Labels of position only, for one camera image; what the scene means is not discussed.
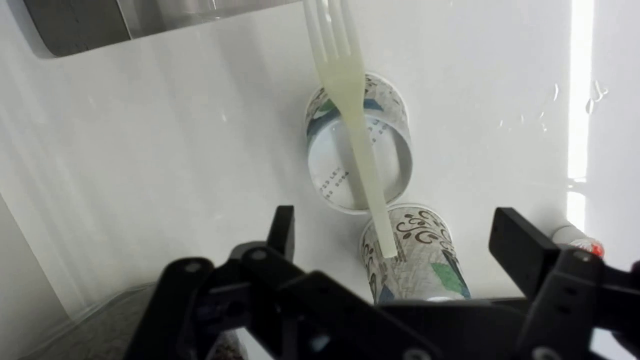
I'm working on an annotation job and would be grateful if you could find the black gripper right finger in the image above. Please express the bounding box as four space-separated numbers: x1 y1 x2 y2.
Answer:
489 206 640 360

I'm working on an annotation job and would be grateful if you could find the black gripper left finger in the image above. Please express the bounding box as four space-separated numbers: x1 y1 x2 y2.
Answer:
125 203 428 360

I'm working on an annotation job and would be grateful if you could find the translucent plastic fork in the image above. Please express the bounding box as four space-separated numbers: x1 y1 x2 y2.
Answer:
302 0 400 260

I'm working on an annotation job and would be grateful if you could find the red capped marker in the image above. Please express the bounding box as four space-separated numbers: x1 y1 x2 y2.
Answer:
548 219 606 260

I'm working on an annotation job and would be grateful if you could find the stainless steel sink basin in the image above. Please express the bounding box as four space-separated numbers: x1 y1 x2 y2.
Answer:
22 0 302 60

